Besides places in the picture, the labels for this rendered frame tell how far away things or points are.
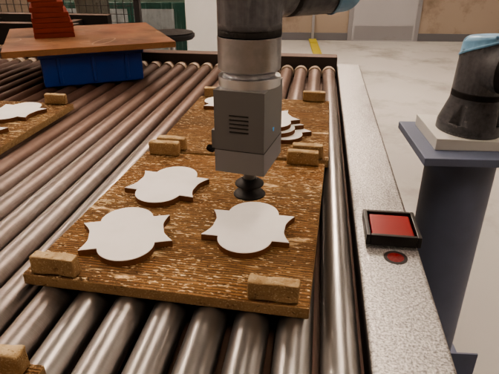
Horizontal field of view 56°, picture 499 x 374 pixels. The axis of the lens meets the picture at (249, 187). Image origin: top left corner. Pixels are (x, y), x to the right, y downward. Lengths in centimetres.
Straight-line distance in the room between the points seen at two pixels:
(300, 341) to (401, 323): 12
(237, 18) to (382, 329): 37
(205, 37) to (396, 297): 465
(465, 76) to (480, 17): 765
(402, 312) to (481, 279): 178
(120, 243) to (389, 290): 35
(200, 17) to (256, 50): 456
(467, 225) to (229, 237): 81
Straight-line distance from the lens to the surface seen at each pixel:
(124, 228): 68
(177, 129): 107
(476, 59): 121
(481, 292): 227
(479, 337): 205
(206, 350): 52
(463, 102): 123
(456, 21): 874
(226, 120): 57
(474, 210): 131
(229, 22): 55
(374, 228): 71
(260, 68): 55
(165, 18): 641
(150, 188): 78
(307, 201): 75
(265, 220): 68
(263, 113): 55
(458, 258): 138
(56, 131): 120
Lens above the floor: 129
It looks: 26 degrees down
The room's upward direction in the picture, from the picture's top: straight up
